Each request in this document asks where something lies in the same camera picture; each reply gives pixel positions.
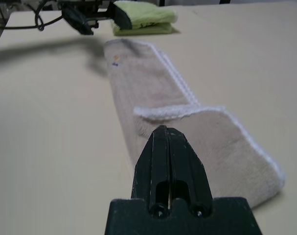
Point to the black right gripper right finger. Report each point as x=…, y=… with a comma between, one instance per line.
x=187, y=169

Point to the folded green towel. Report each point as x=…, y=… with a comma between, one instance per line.
x=150, y=12

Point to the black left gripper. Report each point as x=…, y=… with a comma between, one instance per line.
x=94, y=9

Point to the beige towel with white trim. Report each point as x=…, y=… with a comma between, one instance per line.
x=150, y=85

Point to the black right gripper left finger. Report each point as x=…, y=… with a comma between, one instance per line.
x=150, y=166

